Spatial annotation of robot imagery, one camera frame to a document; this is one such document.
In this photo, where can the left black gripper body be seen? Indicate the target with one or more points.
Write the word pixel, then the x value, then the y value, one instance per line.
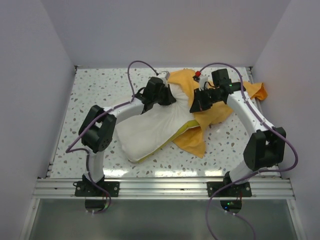
pixel 163 97

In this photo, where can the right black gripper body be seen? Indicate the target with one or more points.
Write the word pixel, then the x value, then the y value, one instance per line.
pixel 210 96

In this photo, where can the white pillow yellow edge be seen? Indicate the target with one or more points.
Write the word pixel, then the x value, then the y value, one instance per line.
pixel 142 135

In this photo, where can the orange pillowcase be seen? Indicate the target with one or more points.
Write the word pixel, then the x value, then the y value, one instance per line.
pixel 192 140

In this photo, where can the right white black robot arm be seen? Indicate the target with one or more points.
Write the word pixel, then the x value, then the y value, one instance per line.
pixel 265 147

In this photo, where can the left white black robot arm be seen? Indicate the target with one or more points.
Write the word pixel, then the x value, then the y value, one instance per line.
pixel 97 129

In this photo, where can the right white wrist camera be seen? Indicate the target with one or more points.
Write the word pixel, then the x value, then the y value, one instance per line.
pixel 201 80

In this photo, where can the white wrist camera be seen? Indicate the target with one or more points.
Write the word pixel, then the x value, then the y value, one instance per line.
pixel 201 80
pixel 164 74

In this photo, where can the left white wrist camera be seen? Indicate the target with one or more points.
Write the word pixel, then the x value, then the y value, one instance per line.
pixel 164 74

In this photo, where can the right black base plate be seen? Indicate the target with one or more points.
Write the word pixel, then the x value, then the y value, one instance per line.
pixel 236 190

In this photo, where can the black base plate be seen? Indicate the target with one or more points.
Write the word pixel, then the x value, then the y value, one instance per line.
pixel 87 189
pixel 236 190

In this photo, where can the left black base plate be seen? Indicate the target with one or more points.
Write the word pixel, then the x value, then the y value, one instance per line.
pixel 87 189

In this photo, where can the aluminium mounting rail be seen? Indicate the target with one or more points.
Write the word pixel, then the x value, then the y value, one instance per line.
pixel 174 188

